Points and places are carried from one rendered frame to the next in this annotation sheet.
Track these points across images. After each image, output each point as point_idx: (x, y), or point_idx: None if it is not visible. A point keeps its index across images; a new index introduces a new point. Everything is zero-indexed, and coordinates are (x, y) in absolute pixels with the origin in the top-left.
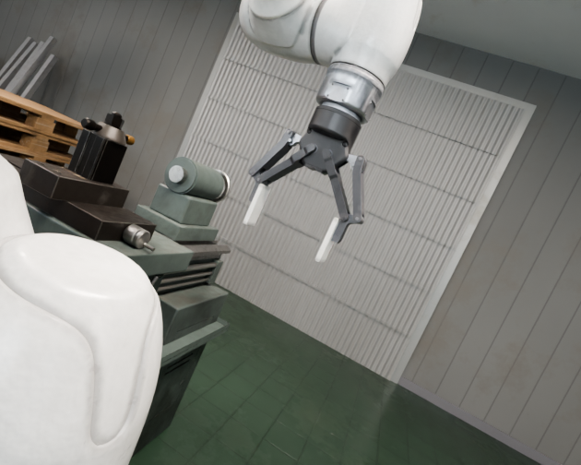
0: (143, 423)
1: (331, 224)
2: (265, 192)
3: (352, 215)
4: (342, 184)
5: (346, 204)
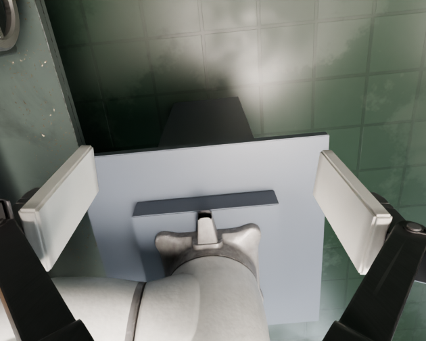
0: (266, 337)
1: (349, 255)
2: (54, 227)
3: None
4: (392, 336)
5: (408, 295)
